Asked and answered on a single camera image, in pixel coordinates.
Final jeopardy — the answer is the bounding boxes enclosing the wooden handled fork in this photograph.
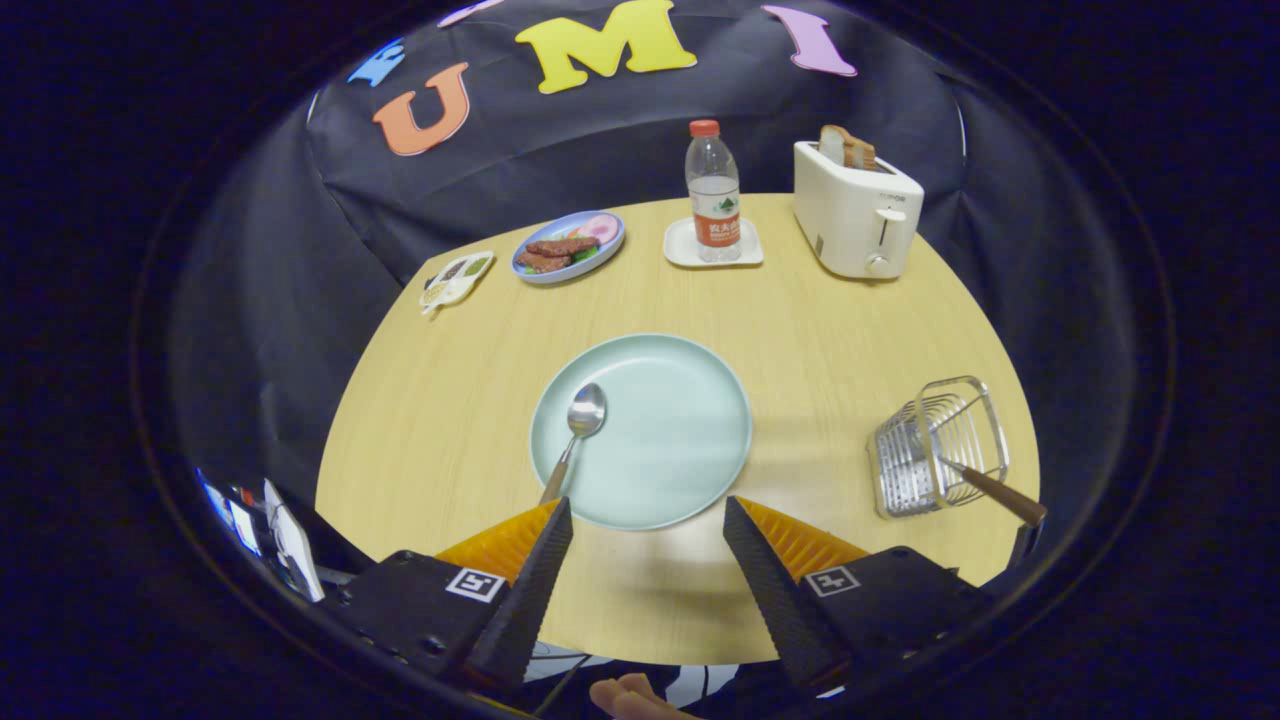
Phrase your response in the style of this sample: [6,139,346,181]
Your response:
[940,455,1049,528]

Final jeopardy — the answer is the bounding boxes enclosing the white divided condiment dish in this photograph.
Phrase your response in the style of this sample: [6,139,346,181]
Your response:
[419,251,496,317]

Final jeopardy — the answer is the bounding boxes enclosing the black cable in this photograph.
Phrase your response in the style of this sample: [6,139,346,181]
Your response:
[530,655,591,719]

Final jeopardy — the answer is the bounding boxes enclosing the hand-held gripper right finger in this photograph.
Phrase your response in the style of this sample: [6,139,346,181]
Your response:
[722,495,991,696]

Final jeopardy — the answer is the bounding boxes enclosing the white toaster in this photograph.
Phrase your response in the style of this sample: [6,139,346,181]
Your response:
[793,140,925,281]

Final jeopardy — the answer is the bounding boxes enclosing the brown grilled meat pieces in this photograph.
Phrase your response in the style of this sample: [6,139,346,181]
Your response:
[517,236,601,274]

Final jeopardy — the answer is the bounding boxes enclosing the toasted bread slices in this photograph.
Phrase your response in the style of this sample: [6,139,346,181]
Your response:
[818,124,879,171]

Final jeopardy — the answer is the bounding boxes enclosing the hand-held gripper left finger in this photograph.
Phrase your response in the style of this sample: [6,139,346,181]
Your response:
[325,496,575,701]

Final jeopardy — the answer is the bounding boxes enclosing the white square coaster dish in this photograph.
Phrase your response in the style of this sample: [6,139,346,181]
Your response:
[663,217,765,269]

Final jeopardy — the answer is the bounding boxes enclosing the blue food plate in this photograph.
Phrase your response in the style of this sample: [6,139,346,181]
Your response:
[511,210,626,285]

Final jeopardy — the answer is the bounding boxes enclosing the clear water bottle red cap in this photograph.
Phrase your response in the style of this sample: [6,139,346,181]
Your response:
[685,119,743,264]

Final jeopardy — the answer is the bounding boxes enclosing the pale green plate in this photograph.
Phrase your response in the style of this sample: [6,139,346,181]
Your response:
[529,333,753,531]

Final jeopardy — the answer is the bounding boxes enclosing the wooden handled spoon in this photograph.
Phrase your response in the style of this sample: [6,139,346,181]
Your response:
[538,382,608,506]

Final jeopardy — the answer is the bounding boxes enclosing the metal wire basket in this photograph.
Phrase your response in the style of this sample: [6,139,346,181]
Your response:
[867,376,1011,520]

